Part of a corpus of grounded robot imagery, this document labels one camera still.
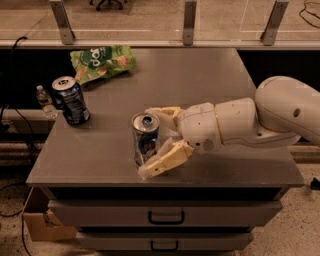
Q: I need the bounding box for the black plug on floor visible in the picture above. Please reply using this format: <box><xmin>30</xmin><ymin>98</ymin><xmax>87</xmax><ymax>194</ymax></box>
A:
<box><xmin>310</xmin><ymin>178</ymin><xmax>320</xmax><ymax>190</ymax></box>

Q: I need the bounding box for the black office chair base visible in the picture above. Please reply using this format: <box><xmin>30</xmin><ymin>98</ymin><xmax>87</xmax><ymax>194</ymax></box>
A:
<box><xmin>88</xmin><ymin>0</ymin><xmax>129</xmax><ymax>11</ymax></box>

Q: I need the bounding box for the middle metal railing bracket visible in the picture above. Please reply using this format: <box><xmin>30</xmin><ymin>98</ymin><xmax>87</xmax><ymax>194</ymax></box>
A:
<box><xmin>182</xmin><ymin>0</ymin><xmax>197</xmax><ymax>46</ymax></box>

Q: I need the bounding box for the left metal railing bracket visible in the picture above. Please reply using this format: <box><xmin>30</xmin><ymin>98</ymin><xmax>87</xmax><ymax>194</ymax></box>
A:
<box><xmin>49</xmin><ymin>0</ymin><xmax>75</xmax><ymax>45</ymax></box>

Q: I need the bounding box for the black cable top right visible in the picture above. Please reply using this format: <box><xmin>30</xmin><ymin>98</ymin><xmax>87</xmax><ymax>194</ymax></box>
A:
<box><xmin>298</xmin><ymin>0</ymin><xmax>320</xmax><ymax>28</ymax></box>

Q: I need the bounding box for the brown cardboard box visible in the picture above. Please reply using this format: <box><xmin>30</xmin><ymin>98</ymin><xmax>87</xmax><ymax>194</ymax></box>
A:
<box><xmin>22</xmin><ymin>186</ymin><xmax>79</xmax><ymax>243</ymax></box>

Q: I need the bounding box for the crushed silver redbull can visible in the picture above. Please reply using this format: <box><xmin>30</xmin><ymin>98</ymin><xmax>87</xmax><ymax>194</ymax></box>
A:
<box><xmin>132</xmin><ymin>112</ymin><xmax>160</xmax><ymax>166</ymax></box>

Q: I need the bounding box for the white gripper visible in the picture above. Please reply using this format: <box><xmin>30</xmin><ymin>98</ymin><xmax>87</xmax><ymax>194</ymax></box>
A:
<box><xmin>138</xmin><ymin>103</ymin><xmax>222</xmax><ymax>178</ymax></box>

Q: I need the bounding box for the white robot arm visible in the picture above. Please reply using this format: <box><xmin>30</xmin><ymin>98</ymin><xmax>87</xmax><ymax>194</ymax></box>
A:
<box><xmin>138</xmin><ymin>76</ymin><xmax>320</xmax><ymax>178</ymax></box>

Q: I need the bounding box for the metal railing bracket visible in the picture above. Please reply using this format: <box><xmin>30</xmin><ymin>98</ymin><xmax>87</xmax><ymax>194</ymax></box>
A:
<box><xmin>260</xmin><ymin>0</ymin><xmax>289</xmax><ymax>46</ymax></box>
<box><xmin>49</xmin><ymin>0</ymin><xmax>75</xmax><ymax>45</ymax></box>
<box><xmin>182</xmin><ymin>0</ymin><xmax>197</xmax><ymax>46</ymax></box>

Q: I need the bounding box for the black cable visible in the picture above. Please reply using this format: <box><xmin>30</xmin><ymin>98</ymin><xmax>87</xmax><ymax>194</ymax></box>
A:
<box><xmin>0</xmin><ymin>35</ymin><xmax>41</xmax><ymax>256</ymax></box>
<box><xmin>298</xmin><ymin>0</ymin><xmax>320</xmax><ymax>28</ymax></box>

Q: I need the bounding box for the dark blue soda can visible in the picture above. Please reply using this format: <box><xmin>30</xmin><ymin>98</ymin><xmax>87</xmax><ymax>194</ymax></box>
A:
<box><xmin>52</xmin><ymin>76</ymin><xmax>90</xmax><ymax>125</ymax></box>

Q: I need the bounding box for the drawer black handle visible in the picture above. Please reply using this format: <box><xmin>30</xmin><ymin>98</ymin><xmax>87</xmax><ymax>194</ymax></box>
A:
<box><xmin>148</xmin><ymin>211</ymin><xmax>185</xmax><ymax>225</ymax></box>
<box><xmin>150</xmin><ymin>241</ymin><xmax>179</xmax><ymax>252</ymax></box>

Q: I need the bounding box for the black cable on left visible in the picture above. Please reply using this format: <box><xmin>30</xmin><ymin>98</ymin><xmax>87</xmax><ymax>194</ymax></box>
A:
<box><xmin>0</xmin><ymin>35</ymin><xmax>41</xmax><ymax>256</ymax></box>

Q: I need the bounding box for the small clear water bottle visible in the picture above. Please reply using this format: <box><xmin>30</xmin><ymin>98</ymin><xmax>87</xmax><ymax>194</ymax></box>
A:
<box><xmin>36</xmin><ymin>85</ymin><xmax>58</xmax><ymax>120</ymax></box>

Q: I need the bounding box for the right metal railing bracket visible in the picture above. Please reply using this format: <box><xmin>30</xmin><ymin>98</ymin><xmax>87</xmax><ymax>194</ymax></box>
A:
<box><xmin>260</xmin><ymin>0</ymin><xmax>289</xmax><ymax>46</ymax></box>

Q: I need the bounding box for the lower drawer black handle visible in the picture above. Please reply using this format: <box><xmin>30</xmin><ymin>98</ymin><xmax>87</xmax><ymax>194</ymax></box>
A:
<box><xmin>150</xmin><ymin>241</ymin><xmax>179</xmax><ymax>252</ymax></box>

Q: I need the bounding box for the grey drawer cabinet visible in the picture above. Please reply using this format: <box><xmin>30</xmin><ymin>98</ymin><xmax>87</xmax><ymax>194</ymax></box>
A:
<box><xmin>27</xmin><ymin>48</ymin><xmax>303</xmax><ymax>256</ymax></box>

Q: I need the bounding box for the green chip bag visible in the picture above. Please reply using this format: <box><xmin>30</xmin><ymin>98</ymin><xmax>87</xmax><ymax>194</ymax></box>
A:
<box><xmin>70</xmin><ymin>45</ymin><xmax>136</xmax><ymax>85</ymax></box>

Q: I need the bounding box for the upper drawer black handle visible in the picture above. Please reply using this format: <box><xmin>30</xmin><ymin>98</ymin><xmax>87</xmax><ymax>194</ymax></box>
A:
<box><xmin>148</xmin><ymin>211</ymin><xmax>185</xmax><ymax>225</ymax></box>

